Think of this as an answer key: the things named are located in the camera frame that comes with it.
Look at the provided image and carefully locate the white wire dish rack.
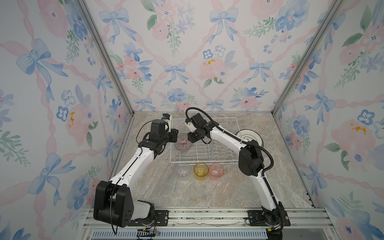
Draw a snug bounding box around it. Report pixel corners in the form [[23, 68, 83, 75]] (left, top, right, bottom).
[[170, 117, 240, 165]]

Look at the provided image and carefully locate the clear glass cup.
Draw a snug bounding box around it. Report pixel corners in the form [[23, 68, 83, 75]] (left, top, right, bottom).
[[176, 165, 191, 178]]

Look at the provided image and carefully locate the yellow glass cup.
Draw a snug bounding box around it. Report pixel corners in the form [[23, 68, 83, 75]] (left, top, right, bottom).
[[194, 163, 209, 178]]

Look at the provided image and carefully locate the pink glass cup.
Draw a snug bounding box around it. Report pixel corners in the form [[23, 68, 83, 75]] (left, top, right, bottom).
[[209, 163, 225, 180]]

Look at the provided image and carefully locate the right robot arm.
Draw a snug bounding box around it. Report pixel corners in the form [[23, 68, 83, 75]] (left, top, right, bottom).
[[185, 111, 285, 230]]

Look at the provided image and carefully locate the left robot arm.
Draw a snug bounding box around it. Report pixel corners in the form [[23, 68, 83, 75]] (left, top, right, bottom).
[[94, 114, 179, 228]]

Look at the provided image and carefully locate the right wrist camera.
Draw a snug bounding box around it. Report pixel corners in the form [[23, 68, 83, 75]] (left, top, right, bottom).
[[185, 120, 196, 132]]

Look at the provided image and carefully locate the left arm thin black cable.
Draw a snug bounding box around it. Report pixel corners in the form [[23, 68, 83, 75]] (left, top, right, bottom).
[[135, 120, 154, 148]]

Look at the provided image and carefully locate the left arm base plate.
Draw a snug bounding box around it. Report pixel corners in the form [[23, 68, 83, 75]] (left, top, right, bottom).
[[128, 210, 170, 227]]

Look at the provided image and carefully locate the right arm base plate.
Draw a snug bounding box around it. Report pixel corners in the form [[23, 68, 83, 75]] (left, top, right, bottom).
[[246, 210, 291, 228]]

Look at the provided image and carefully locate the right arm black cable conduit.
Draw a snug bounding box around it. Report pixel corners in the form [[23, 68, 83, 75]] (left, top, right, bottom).
[[185, 107, 284, 229]]

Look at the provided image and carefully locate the aluminium rail frame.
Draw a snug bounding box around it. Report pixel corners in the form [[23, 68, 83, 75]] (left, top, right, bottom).
[[78, 208, 340, 240]]

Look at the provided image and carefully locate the left aluminium corner post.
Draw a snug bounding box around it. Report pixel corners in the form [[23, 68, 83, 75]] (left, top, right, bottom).
[[73, 0, 134, 116]]

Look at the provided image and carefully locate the aluminium corner post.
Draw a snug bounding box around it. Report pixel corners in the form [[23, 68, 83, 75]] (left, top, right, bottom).
[[271, 0, 346, 116], [73, 0, 134, 116]]

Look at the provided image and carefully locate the right aluminium corner post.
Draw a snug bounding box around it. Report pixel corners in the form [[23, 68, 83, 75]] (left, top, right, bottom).
[[271, 0, 346, 116]]

